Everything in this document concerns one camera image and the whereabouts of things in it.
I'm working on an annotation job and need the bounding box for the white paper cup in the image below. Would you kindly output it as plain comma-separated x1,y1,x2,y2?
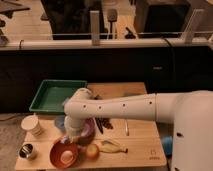
21,115,42,136

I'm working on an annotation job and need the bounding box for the white post left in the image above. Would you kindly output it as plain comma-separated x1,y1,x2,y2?
90,11,100,46

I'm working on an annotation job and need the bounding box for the red bowl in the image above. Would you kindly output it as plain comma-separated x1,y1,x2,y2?
49,141,78,169

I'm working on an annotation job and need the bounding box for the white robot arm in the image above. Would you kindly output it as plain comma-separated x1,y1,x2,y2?
64,88,213,171

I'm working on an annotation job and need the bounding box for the white post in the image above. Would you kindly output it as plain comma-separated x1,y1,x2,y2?
181,9,204,44
90,11,100,46

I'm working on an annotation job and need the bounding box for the metal spoon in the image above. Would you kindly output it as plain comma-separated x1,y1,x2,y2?
125,119,129,136

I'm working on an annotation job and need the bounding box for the dark scissors tool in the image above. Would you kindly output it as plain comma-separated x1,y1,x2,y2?
95,118,113,133

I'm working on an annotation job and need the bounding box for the black cable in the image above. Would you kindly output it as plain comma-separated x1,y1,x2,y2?
161,37,178,88

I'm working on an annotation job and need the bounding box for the white horizontal rail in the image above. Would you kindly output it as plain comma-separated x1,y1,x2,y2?
0,37,213,51

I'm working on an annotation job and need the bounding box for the blue object right edge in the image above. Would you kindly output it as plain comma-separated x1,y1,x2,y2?
161,136,173,156

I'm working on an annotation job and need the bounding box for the wooden board table top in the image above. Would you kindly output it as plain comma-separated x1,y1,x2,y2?
14,82,168,171

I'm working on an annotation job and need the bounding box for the white post right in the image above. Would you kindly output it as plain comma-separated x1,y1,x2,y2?
181,9,204,44

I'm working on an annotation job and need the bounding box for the green plastic tray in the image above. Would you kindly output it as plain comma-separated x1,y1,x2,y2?
29,79,87,114

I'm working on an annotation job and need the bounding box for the yellow apple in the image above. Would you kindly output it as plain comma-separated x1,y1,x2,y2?
86,144,99,159

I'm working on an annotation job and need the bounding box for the small metal cup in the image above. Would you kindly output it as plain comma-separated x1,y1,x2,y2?
19,144,37,160

